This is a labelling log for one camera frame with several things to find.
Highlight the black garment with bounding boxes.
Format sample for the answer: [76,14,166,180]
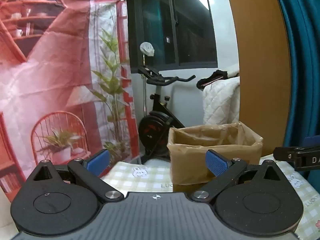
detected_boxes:
[196,69,228,89]

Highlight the dark window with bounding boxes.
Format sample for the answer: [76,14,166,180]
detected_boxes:
[135,0,218,68]

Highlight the white quilted blanket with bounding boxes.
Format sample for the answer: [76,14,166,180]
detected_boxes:
[202,64,240,126]

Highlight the wooden chair back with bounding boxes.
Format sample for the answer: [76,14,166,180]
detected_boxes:
[223,0,292,155]

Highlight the black exercise bike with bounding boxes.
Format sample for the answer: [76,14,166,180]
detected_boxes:
[137,65,197,165]

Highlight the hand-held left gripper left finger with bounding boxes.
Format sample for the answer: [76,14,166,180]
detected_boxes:
[25,149,125,203]

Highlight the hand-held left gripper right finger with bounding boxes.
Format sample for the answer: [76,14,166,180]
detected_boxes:
[191,149,293,203]

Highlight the red printed backdrop cloth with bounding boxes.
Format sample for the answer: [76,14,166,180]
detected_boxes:
[0,0,140,203]

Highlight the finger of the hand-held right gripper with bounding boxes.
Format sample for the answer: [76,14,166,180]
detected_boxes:
[273,146,300,162]

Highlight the cardboard box with plastic liner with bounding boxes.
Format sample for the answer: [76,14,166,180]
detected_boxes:
[167,121,264,185]

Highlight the teal curtain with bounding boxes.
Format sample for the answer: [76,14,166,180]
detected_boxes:
[270,0,320,188]

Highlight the white cap on pole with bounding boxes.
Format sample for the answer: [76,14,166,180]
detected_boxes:
[139,42,155,118]

